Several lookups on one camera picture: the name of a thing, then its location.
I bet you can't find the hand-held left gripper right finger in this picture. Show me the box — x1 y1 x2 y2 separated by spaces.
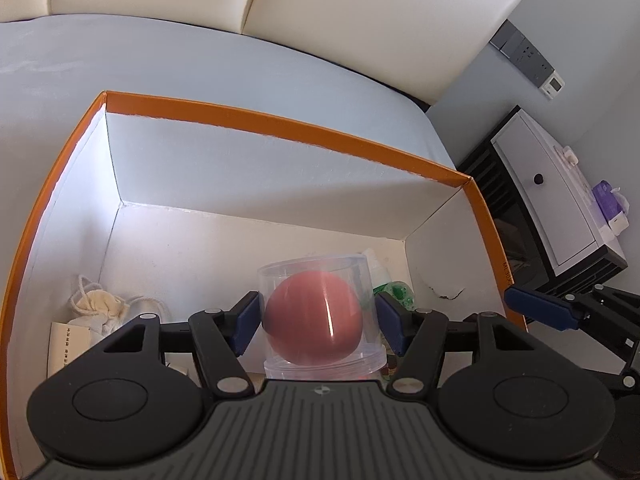
375 293 546 395

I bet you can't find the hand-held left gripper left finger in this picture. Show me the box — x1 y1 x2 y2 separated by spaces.
95 290 264 395

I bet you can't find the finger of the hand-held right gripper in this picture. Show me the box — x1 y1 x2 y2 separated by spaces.
503 282 640 396

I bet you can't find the green soap bottle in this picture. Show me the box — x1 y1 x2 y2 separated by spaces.
360 248 417 312

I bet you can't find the clear container with pink sponge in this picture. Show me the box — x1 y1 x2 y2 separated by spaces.
257 254 389 382

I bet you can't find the orange cardboard box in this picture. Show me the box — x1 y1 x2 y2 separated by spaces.
0 90 530 480

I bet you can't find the white printed carton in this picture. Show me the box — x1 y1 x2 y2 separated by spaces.
49 322 103 377

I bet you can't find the purple tissue pack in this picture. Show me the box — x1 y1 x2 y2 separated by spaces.
589 180 631 234

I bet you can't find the cream padded headboard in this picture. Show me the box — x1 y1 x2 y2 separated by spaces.
0 0 549 107

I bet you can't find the white nightstand with black frame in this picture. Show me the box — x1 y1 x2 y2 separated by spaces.
457 105 629 292

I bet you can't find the beige drawstring pouch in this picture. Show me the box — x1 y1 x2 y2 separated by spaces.
67 274 172 337

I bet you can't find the white wall thermostat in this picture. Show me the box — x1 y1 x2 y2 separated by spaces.
538 73 566 100

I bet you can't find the grey wall switch panel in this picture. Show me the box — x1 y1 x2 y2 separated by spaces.
488 22 556 86

